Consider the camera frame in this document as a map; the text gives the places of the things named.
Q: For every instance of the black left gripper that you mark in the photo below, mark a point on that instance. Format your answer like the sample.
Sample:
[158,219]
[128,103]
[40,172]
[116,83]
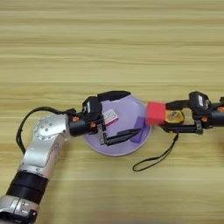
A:
[81,127]

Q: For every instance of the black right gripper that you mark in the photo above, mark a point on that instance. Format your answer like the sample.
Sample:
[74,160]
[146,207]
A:
[211,119]

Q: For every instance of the white pink eraser box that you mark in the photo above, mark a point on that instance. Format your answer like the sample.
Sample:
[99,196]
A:
[110,116]

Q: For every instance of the red cube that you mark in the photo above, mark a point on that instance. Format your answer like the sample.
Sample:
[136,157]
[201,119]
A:
[156,113]

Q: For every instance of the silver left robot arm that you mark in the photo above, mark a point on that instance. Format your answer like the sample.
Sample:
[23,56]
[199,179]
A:
[43,145]

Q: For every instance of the purple rectangular block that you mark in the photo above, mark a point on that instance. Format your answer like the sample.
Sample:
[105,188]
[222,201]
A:
[137,131]

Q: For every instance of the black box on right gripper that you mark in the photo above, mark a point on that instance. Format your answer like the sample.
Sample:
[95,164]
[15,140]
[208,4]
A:
[199,102]

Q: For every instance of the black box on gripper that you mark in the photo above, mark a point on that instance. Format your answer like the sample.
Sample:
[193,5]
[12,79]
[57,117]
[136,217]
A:
[92,108]
[199,102]

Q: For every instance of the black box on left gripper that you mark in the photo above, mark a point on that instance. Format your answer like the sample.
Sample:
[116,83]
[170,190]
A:
[92,108]

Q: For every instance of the purple round plate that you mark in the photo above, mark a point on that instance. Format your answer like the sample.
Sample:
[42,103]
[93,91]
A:
[119,147]

